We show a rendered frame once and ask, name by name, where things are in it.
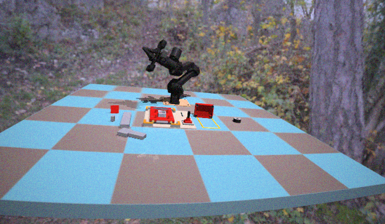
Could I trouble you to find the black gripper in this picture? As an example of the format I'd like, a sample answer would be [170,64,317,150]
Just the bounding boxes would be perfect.
[142,39,170,72]

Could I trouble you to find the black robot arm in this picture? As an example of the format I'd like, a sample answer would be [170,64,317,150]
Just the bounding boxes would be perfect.
[157,47,200,105]

